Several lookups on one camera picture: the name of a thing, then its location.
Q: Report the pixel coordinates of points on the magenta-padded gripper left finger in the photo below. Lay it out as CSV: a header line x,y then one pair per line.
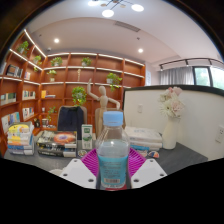
x,y
78,172

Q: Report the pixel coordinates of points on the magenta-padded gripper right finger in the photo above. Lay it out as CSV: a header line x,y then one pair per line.
x,y
148,172

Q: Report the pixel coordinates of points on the clear water bottle blue cap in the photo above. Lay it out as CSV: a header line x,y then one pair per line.
x,y
113,156

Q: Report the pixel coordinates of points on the white tissue pack stack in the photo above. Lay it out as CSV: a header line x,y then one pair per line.
x,y
145,136

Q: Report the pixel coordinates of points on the green and white carton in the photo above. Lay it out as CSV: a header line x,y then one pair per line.
x,y
87,136

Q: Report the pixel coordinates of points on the dark book stack orange print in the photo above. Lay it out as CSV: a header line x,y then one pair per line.
x,y
56,141

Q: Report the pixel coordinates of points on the white ceramic vase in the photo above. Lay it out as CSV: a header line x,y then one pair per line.
x,y
170,133

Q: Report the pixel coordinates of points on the chair with dark jacket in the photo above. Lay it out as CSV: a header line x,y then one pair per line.
x,y
71,121

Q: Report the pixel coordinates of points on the tan chair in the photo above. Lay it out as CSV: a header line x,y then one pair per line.
x,y
98,120

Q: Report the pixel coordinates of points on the colourful book stack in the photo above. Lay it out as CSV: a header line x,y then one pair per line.
x,y
20,138

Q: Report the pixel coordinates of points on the pale pink flower bouquet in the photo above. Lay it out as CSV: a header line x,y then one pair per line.
x,y
171,103

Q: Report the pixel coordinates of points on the white partition dark top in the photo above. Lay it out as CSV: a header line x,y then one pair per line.
x,y
200,120

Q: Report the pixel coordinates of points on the wooden artist mannequin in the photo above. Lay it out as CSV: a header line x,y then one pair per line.
x,y
102,100

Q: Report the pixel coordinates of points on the wooden shelf unit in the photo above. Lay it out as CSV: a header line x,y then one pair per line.
x,y
33,86

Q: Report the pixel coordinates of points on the grey curtain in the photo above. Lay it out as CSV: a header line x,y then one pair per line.
x,y
176,76

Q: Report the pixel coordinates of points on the window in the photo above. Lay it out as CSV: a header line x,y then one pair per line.
x,y
210,77

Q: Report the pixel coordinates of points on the recessed ceiling spotlight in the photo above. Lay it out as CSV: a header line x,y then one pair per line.
x,y
140,50
56,40

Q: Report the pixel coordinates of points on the branched ceiling lamp round bulbs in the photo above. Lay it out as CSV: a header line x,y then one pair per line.
x,y
108,10

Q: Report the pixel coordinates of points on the white wall socket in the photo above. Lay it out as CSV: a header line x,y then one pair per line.
x,y
220,133
140,108

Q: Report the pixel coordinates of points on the black track light rail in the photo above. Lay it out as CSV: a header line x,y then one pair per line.
x,y
190,60

